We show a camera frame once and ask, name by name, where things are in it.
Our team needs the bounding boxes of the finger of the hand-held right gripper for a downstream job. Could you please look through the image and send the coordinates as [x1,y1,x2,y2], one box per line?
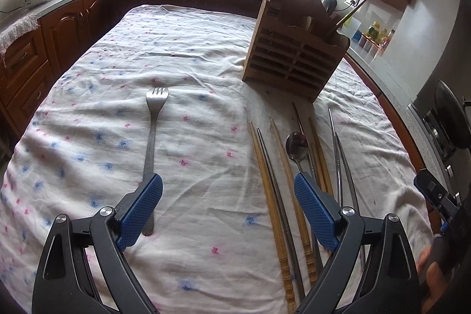
[413,169,462,224]

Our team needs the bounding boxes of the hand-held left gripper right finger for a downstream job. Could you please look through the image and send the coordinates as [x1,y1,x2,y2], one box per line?
[293,172,422,314]

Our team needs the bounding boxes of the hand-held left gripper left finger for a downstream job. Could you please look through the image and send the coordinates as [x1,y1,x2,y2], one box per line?
[32,172,164,314]

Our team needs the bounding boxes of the steel spoon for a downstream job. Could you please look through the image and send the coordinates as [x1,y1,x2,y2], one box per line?
[286,132,324,272]

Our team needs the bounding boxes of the long steel fork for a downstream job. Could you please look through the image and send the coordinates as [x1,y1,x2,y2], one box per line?
[142,87,170,237]

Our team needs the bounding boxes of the wooden utensil holder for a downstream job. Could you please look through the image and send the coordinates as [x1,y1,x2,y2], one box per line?
[242,0,350,104]

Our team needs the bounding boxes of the person's right hand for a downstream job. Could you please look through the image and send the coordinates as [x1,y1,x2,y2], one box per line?
[419,246,450,314]

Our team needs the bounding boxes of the gas stove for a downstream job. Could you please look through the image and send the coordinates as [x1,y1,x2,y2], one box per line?
[408,99,471,171]

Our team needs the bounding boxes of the floral white tablecloth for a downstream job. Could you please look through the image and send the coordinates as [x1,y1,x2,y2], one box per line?
[0,3,442,314]

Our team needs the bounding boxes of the row of condiment bottles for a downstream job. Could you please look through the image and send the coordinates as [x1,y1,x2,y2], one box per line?
[359,21,396,57]

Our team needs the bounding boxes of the white plastic pitcher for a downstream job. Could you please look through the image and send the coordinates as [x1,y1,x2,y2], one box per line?
[340,18,360,39]

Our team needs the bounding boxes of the long wooden stick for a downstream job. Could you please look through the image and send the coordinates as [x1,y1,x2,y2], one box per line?
[333,0,367,40]

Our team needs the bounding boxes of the lace cloth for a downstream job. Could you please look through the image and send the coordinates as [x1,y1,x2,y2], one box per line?
[0,13,39,53]

